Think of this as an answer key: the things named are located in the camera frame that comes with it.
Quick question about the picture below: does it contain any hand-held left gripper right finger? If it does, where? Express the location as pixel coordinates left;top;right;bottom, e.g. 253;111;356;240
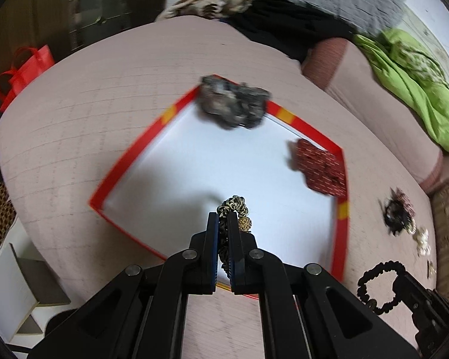
226;211;421;359

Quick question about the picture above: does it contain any red dotted scrunchie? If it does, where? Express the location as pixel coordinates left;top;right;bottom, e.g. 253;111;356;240
287;138;345;196

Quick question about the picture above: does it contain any leopard print slipper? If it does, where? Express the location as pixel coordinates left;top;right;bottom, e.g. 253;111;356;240
0;182;18;250

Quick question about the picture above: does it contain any white cardboard box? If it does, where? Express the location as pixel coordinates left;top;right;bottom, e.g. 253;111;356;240
0;243;72;345

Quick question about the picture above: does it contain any green cloth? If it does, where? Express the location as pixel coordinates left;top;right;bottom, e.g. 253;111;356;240
353;28;449;156

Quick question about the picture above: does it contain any gold black braided hair tie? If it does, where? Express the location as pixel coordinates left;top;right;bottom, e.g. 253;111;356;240
216;195;254;270

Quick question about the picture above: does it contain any grey scrunchie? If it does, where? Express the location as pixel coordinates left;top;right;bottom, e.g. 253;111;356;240
198;75;272;131

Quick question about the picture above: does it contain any red box with white inside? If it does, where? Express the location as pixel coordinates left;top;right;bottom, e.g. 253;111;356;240
89;84;351;302

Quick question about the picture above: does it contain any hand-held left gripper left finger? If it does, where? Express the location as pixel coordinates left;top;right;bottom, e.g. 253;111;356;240
28;212;221;359

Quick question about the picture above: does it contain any black wavy hair tie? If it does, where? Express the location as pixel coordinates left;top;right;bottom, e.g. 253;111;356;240
357;261;407;315

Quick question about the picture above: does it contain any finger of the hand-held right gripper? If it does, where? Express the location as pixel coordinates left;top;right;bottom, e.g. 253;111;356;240
393;271;449;320

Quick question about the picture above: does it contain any pink bolster pillow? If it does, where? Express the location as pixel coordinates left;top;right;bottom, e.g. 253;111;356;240
301;37;444;194

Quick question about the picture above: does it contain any red fabric bag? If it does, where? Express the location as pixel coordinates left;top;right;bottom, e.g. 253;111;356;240
0;45;56;113

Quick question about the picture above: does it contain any black cloth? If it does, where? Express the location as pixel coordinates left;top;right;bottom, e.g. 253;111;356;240
224;0;357;64

